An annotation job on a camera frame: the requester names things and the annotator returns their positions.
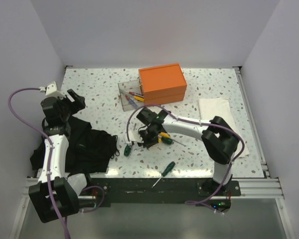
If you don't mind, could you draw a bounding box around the yellow screwdriver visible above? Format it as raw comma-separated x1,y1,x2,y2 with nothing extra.
124,91,145,102
158,132,170,142

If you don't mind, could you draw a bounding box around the stubby green screwdriver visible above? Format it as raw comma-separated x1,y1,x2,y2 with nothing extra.
161,137,185,146

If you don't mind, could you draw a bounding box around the long green screwdriver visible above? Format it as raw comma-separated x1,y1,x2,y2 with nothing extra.
123,122,138,157

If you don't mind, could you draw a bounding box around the blue red screwdriver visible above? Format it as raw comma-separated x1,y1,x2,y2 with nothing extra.
120,91,138,109
129,92,144,98

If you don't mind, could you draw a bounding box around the clear plastic drawer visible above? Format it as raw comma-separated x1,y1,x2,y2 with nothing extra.
118,80,145,112

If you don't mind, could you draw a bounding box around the orange drawer box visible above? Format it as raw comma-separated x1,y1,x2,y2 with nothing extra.
139,63,187,105

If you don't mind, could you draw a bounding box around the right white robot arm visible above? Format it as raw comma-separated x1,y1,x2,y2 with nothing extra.
137,108,240,196

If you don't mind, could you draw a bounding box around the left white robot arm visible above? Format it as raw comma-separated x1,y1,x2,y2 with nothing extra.
29,89,93,223

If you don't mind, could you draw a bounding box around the black cloth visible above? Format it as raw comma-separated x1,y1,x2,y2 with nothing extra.
30,117,120,174

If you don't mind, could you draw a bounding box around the white folded towel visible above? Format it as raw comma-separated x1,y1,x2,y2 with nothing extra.
197,98,250,158

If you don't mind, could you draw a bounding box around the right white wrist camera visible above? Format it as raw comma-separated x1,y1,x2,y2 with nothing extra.
124,130,143,149

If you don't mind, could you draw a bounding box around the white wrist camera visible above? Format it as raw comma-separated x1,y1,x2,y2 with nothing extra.
124,130,143,149
39,81,66,99

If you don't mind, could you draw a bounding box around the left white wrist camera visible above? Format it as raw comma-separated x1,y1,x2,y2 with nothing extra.
39,81,66,99

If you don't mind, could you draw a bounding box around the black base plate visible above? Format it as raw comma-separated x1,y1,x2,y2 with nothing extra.
64,172,240,214

